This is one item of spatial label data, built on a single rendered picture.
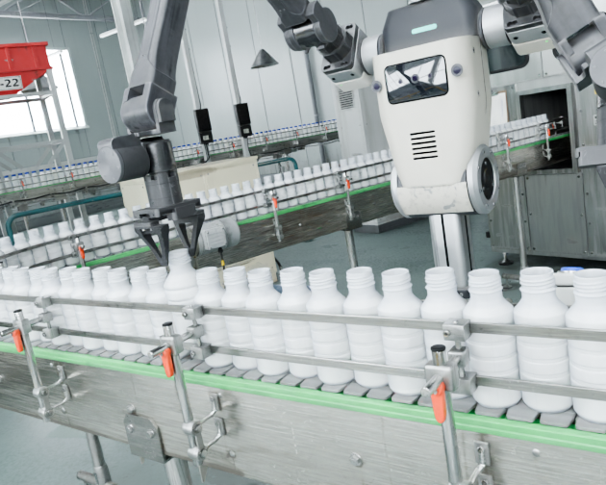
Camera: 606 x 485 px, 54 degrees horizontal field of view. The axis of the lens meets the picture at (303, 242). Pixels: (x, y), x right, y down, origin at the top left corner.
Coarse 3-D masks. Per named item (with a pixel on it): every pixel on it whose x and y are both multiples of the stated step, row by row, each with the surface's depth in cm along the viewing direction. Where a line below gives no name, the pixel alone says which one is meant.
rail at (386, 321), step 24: (216, 312) 95; (240, 312) 92; (264, 312) 89; (288, 312) 86; (96, 336) 117; (120, 336) 112; (528, 336) 66; (552, 336) 65; (576, 336) 63; (600, 336) 62; (288, 360) 89; (312, 360) 86; (336, 360) 83; (480, 384) 71; (504, 384) 70; (528, 384) 68; (552, 384) 66
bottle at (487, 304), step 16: (480, 272) 73; (496, 272) 71; (480, 288) 70; (496, 288) 70; (480, 304) 70; (496, 304) 70; (480, 320) 70; (496, 320) 69; (512, 320) 70; (480, 336) 70; (496, 336) 70; (512, 336) 70; (480, 352) 71; (496, 352) 70; (512, 352) 70; (480, 368) 71; (496, 368) 70; (512, 368) 71; (480, 400) 73; (496, 400) 71; (512, 400) 71
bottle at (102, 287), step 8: (96, 272) 116; (104, 272) 116; (96, 280) 116; (104, 280) 116; (96, 288) 117; (104, 288) 116; (96, 296) 116; (104, 296) 116; (96, 312) 117; (104, 312) 116; (104, 320) 117; (104, 328) 117; (112, 328) 117; (104, 344) 118; (112, 344) 118
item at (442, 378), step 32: (32, 320) 121; (192, 320) 97; (448, 320) 71; (32, 352) 121; (160, 352) 91; (192, 352) 97; (448, 352) 70; (448, 384) 65; (192, 416) 96; (448, 416) 67; (192, 448) 96; (448, 448) 68; (480, 448) 71; (448, 480) 69; (480, 480) 72
